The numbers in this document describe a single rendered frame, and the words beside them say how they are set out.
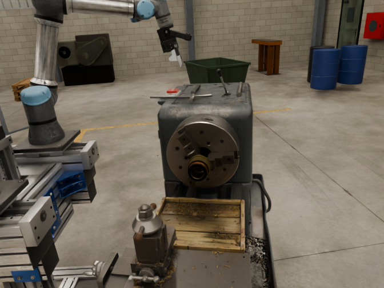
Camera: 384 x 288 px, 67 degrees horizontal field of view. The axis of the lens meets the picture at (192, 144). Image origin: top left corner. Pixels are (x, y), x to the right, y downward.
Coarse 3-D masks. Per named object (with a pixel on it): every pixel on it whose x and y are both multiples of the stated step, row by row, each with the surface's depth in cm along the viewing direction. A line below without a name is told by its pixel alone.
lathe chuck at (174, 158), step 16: (192, 128) 120; (208, 128) 119; (224, 128) 119; (176, 144) 124; (208, 144) 122; (224, 144) 121; (176, 160) 127; (176, 176) 130; (208, 176) 128; (224, 176) 126
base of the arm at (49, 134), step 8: (48, 120) 126; (56, 120) 131; (32, 128) 126; (40, 128) 125; (48, 128) 127; (56, 128) 129; (32, 136) 126; (40, 136) 125; (48, 136) 127; (56, 136) 129; (64, 136) 134; (32, 144) 127; (40, 144) 126
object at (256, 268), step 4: (252, 264) 88; (256, 264) 88; (260, 264) 88; (252, 268) 87; (256, 268) 87; (260, 268) 87; (252, 272) 85; (256, 272) 85; (260, 272) 85; (252, 276) 84; (256, 276) 84; (260, 276) 84; (252, 280) 83; (256, 280) 83; (260, 280) 83; (252, 284) 82; (256, 284) 81; (260, 284) 81
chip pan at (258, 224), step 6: (252, 186) 202; (258, 186) 202; (252, 192) 196; (258, 192) 195; (252, 198) 189; (258, 198) 188; (252, 204) 183; (258, 204) 182; (252, 210) 177; (258, 210) 176; (252, 216) 172; (258, 216) 171; (258, 222) 166; (264, 222) 166; (258, 228) 161; (264, 228) 161; (258, 234) 157; (264, 234) 156; (270, 282) 128
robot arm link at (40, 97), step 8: (32, 88) 126; (40, 88) 126; (48, 88) 127; (24, 96) 121; (32, 96) 120; (40, 96) 122; (48, 96) 125; (24, 104) 122; (32, 104) 121; (40, 104) 122; (48, 104) 125; (32, 112) 123; (40, 112) 123; (48, 112) 125; (32, 120) 124; (40, 120) 124
